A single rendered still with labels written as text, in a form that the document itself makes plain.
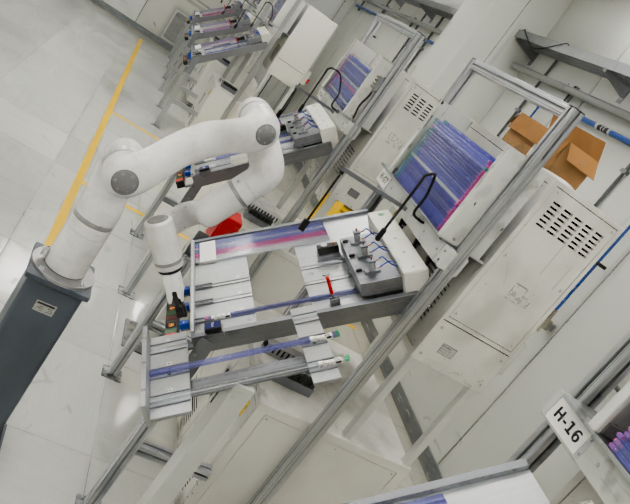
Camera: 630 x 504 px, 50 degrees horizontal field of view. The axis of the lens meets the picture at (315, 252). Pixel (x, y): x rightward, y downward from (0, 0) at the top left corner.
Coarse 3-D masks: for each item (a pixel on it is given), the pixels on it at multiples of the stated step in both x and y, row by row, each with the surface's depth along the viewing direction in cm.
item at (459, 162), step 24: (432, 144) 235; (456, 144) 220; (408, 168) 241; (432, 168) 226; (456, 168) 213; (480, 168) 201; (408, 192) 232; (432, 192) 218; (456, 192) 206; (432, 216) 211
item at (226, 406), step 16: (224, 400) 180; (240, 400) 180; (208, 416) 183; (224, 416) 182; (192, 432) 187; (208, 432) 183; (224, 432) 184; (192, 448) 185; (208, 448) 186; (176, 464) 186; (192, 464) 187; (160, 480) 191; (176, 480) 189; (144, 496) 195; (160, 496) 190
